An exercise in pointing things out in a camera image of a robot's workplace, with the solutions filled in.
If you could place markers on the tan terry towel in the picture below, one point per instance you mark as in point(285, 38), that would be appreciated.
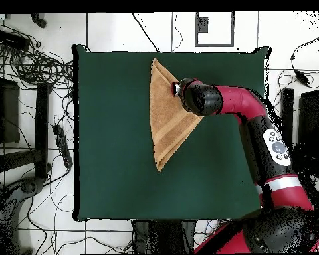
point(167, 124)

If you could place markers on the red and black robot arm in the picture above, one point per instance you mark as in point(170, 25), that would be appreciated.
point(244, 102)

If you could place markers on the dark green table cloth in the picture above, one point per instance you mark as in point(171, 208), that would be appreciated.
point(109, 132)

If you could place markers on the black power strip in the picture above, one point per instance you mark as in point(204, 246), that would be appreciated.
point(62, 144)

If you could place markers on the black power adapter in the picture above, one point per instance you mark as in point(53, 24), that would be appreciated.
point(301, 77)

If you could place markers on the black upright stand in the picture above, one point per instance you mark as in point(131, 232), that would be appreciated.
point(164, 236)

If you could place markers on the person's foot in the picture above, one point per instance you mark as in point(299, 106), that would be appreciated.
point(39, 21)

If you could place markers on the black electronics box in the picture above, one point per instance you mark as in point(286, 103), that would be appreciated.
point(10, 39)

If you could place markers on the grey stand leg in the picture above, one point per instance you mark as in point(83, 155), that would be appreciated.
point(26, 186)

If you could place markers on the black metal frame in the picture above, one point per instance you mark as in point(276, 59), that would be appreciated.
point(41, 119)
point(316, 111)

